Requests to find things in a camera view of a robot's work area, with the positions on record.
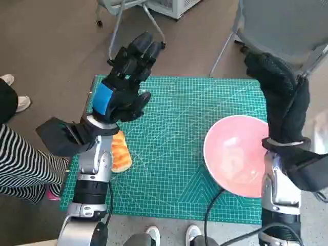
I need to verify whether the black gloved robot right hand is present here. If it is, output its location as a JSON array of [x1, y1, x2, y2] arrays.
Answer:
[[243, 52, 311, 144]]

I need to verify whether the bare black robot left hand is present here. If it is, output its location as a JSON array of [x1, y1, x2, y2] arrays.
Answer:
[[91, 31, 166, 124]]

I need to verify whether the oblong striped toy bread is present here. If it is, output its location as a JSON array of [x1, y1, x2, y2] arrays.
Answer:
[[110, 130, 133, 173]]

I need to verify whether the pink bowl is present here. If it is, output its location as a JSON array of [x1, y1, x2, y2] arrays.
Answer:
[[203, 114, 270, 198]]

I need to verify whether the green cutting mat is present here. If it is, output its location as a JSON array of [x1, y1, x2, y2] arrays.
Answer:
[[60, 74, 270, 225]]

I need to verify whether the grey chair with casters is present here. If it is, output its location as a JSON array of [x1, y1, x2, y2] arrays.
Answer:
[[94, 0, 167, 61]]

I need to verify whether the grey mesh seat chair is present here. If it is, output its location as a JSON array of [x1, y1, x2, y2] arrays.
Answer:
[[209, 0, 328, 77]]

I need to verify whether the white appliance cabinet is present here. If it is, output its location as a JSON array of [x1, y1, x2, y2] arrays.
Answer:
[[147, 0, 202, 20]]

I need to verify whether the white shoe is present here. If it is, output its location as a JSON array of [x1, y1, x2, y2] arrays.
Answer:
[[15, 95, 31, 113], [0, 73, 15, 87]]

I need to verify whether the person in striped clothing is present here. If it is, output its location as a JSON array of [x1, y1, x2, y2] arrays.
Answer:
[[0, 78, 70, 204]]

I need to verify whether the white sneaker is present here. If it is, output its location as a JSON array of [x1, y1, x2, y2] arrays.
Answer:
[[186, 224, 202, 246], [145, 225, 161, 246]]

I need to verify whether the dark grey knee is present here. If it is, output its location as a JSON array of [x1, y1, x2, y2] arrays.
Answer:
[[192, 235, 220, 246], [124, 233, 154, 246]]

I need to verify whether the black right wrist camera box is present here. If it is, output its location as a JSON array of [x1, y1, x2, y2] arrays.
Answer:
[[281, 146, 328, 192]]

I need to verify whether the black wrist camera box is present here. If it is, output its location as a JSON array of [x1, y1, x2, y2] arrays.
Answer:
[[35, 117, 98, 157], [281, 146, 328, 192]]

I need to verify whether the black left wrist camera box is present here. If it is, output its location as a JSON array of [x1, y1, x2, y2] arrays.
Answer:
[[35, 117, 98, 157]]

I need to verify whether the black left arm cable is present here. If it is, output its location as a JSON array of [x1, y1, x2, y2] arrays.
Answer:
[[104, 179, 115, 231]]

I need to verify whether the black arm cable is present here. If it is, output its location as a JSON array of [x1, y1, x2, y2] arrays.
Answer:
[[204, 189, 300, 246], [104, 179, 115, 231]]

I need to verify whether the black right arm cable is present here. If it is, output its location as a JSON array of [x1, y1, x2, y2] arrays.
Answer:
[[204, 189, 300, 246]]

